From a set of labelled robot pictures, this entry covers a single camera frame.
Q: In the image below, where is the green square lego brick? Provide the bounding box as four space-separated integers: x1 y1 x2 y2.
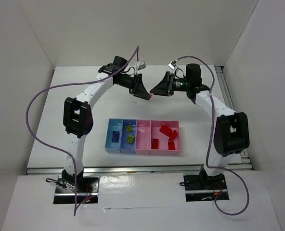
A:
125 124 133 133

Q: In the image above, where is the red rounded lego brick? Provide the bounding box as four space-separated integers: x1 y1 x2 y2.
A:
159 124 172 137

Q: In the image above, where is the red arched lego cap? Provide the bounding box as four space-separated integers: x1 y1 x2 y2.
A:
168 129 178 141

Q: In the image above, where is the lime green lego brick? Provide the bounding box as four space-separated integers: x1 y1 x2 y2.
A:
126 135 135 144

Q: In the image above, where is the red rectangular lego brick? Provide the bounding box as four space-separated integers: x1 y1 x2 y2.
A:
151 138 159 150

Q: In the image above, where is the purple lego brick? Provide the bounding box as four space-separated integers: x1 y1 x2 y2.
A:
112 130 120 143

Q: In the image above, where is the red curved lego brick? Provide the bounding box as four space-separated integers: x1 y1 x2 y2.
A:
168 141 175 150

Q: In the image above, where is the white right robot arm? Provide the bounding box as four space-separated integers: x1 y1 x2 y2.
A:
150 61 249 190

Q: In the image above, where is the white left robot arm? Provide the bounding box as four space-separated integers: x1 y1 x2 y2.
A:
62 56 151 190

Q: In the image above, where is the narrow pink container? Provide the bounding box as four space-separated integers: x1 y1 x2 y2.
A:
135 120 151 155

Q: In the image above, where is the light blue container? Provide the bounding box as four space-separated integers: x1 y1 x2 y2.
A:
105 118 122 153

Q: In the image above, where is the wide pink container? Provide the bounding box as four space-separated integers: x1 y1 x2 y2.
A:
150 120 181 155

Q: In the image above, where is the dark blue container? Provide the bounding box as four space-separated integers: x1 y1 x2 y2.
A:
120 119 137 154

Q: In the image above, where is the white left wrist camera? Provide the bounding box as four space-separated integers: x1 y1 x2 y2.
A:
134 61 146 74

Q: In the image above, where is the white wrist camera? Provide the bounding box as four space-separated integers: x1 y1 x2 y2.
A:
134 61 146 74
168 60 181 78

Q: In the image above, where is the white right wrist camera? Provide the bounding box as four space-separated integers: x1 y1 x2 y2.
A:
168 60 181 78

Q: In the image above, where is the aluminium right rail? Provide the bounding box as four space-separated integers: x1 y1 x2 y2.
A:
214 65 252 169

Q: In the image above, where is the aluminium rail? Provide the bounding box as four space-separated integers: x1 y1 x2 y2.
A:
214 65 252 169
26 163 254 176

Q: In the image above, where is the aluminium front rail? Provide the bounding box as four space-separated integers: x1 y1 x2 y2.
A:
26 163 254 176

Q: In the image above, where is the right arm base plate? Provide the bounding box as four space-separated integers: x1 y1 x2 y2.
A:
179 174 229 202

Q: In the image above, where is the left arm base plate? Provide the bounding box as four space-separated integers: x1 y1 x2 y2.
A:
53 175 101 205

